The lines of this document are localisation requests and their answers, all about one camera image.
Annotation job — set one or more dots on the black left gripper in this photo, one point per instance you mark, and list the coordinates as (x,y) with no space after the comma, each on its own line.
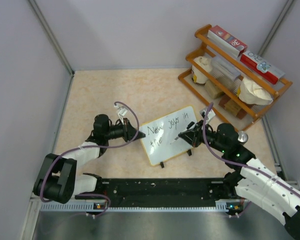
(129,132)

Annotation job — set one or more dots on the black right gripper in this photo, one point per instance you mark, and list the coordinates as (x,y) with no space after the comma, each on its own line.
(194,138)

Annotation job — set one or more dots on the black white marker pen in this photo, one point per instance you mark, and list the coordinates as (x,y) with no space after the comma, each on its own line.
(189,127)

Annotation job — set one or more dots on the white board yellow frame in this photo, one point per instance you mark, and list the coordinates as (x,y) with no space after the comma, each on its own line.
(161,141)

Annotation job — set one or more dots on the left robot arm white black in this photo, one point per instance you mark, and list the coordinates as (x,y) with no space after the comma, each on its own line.
(57,180)

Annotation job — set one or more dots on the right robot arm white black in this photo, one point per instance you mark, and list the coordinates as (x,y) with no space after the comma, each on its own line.
(252,181)

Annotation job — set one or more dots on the black board stand foot right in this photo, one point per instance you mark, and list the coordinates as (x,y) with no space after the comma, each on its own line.
(189,152)

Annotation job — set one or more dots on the brown red blocks on shelf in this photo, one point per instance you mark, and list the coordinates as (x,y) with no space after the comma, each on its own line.
(232,107)

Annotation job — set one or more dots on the tan block on shelf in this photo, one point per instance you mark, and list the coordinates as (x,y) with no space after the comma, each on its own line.
(213,90)

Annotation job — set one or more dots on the wooden two tier shelf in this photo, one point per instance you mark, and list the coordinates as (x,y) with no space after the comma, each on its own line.
(200,71)

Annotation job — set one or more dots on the grey clear plastic box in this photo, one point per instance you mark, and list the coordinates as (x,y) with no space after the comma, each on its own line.
(225,73)

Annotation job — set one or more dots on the red toothpaste box upper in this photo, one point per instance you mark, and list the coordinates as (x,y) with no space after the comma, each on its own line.
(226,41)

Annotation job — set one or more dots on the red toothpaste box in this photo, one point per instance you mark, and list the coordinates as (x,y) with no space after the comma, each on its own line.
(226,41)
(262,67)

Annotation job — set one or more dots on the red toothpaste box lower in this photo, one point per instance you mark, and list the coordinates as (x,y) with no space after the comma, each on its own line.
(262,67)

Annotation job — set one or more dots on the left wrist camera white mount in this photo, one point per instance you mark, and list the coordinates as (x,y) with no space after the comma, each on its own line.
(121,111)

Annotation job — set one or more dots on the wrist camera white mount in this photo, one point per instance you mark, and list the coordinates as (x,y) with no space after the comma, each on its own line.
(209,114)
(121,111)

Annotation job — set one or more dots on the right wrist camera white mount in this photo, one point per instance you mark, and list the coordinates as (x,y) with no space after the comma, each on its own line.
(209,114)

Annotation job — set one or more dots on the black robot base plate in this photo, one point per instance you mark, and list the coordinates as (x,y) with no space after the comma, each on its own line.
(164,192)

